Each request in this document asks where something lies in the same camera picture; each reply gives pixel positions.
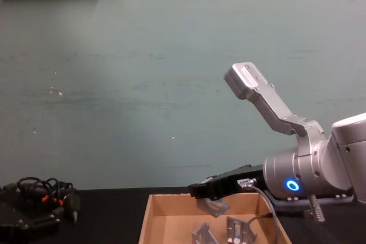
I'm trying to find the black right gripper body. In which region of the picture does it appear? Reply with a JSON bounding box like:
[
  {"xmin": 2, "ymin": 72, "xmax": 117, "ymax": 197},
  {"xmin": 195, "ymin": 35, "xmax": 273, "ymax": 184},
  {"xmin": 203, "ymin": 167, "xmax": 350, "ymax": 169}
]
[{"xmin": 210, "ymin": 164, "xmax": 264, "ymax": 201}]

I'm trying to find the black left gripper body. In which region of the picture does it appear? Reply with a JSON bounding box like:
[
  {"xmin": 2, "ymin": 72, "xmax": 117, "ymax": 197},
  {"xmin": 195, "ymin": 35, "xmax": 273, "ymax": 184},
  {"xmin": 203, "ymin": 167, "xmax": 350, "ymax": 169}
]
[{"xmin": 0, "ymin": 182, "xmax": 33, "ymax": 227}]

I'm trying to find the small grey plastic bracket piece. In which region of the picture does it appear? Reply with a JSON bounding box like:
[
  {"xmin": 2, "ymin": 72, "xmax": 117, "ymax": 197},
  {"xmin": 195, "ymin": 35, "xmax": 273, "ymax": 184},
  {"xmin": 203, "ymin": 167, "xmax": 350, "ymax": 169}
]
[
  {"xmin": 191, "ymin": 222, "xmax": 218, "ymax": 244},
  {"xmin": 225, "ymin": 215, "xmax": 257, "ymax": 243},
  {"xmin": 196, "ymin": 197, "xmax": 231, "ymax": 218}
]

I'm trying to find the shallow brown cardboard tray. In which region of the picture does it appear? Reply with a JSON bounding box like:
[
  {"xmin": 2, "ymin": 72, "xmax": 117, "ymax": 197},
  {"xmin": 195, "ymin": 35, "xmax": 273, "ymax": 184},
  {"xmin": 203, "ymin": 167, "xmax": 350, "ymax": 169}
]
[{"xmin": 138, "ymin": 193, "xmax": 293, "ymax": 244}]

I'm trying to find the black table cloth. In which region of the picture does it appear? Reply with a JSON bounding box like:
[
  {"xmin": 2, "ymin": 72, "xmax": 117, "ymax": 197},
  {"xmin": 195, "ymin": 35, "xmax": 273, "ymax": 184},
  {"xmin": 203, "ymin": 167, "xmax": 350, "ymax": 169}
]
[{"xmin": 0, "ymin": 187, "xmax": 366, "ymax": 244}]

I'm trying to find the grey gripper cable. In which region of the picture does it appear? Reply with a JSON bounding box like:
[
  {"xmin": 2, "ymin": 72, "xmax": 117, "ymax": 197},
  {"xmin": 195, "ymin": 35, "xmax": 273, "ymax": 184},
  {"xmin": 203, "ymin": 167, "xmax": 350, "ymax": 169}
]
[{"xmin": 237, "ymin": 178, "xmax": 284, "ymax": 244}]

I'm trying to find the thin cable with silver plug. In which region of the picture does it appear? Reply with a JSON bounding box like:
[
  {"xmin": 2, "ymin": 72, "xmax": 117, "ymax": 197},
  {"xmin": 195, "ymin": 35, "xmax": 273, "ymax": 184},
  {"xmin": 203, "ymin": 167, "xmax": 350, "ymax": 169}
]
[{"xmin": 308, "ymin": 194, "xmax": 327, "ymax": 225}]

